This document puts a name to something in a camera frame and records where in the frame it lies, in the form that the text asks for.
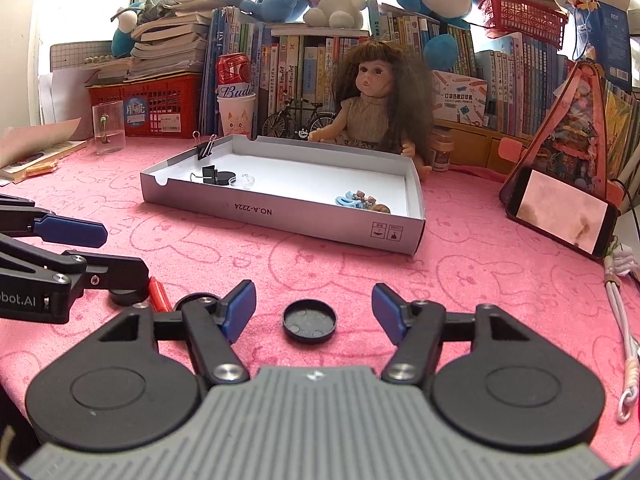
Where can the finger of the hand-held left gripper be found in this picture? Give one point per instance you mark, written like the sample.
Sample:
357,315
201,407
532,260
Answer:
110,267
75,230

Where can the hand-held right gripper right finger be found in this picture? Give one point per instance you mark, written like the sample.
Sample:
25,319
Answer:
387,315

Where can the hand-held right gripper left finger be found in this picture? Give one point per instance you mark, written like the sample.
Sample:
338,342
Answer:
240,310

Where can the black round lid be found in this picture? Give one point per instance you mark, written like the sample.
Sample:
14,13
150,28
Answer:
310,322
192,300

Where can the brown hazelnut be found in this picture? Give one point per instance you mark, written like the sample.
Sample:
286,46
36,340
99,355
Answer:
381,209

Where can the blue hair claw clip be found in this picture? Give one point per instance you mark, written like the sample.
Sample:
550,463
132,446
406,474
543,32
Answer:
347,201

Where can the clear round dish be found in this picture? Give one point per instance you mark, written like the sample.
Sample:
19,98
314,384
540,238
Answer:
246,181

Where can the large black binder clip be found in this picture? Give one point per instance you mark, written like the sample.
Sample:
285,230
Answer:
210,175

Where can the white cardboard box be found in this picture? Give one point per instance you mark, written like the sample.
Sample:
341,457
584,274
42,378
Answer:
310,180

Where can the pink bunny print cloth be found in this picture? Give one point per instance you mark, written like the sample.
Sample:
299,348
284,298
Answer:
475,285

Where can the open book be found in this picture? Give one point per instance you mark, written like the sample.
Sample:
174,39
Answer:
30,145

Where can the clear glass cup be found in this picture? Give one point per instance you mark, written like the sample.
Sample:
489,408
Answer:
112,130

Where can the white paper sheet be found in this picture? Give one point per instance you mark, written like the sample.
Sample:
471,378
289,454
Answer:
65,95

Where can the small black binder clip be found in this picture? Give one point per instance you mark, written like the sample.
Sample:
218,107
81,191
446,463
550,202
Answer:
206,150

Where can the large red plastic basket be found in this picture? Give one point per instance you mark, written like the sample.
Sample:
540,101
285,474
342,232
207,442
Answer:
165,105

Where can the small brown jar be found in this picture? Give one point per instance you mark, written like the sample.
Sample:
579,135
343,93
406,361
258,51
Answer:
441,157

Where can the grid cutting mat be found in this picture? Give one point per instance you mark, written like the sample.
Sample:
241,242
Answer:
65,57

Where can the black miniature bicycle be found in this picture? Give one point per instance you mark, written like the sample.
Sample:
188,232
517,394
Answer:
275,125

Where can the wooden desk shelf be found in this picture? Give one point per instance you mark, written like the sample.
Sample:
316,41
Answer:
475,145

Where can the white cat print paper cup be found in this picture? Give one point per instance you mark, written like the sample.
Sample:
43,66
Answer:
237,117

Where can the blue and white plush toy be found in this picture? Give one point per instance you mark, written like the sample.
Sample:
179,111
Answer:
125,35

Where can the black smartphone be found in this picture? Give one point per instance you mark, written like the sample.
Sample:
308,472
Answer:
560,205

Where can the long-haired doll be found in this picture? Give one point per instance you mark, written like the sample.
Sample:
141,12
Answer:
370,110

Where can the stack of books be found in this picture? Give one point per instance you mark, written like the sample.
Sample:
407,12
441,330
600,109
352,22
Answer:
170,40

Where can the red beer can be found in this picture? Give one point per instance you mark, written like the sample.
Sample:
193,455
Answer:
235,75

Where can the white colour-printed carton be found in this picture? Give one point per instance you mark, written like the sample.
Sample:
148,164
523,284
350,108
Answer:
460,95

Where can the row of upright books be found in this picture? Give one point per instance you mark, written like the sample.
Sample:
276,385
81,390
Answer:
300,60

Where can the pink triangular pencil case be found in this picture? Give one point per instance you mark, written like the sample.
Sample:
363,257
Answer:
575,125

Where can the small blue plush toy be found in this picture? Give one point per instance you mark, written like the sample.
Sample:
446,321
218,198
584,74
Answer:
272,2

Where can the small red plastic basket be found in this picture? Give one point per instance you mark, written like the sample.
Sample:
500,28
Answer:
520,17

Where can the dark blue box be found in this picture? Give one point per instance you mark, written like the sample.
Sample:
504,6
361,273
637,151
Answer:
612,45

